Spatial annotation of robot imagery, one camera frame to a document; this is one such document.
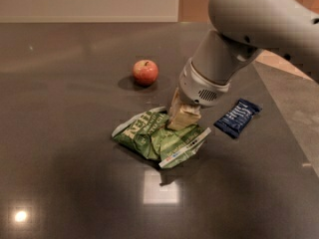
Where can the red apple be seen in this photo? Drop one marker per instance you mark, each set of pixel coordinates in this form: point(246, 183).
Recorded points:
point(145, 72)

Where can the green jalapeno chip bag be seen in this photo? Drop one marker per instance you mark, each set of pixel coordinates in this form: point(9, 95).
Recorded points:
point(148, 135)

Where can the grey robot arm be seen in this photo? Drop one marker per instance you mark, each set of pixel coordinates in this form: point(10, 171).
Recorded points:
point(241, 30)

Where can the dark blue snack bar wrapper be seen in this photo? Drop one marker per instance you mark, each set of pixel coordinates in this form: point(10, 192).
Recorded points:
point(235, 120)

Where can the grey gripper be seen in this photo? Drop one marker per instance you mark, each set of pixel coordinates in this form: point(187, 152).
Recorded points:
point(198, 86)

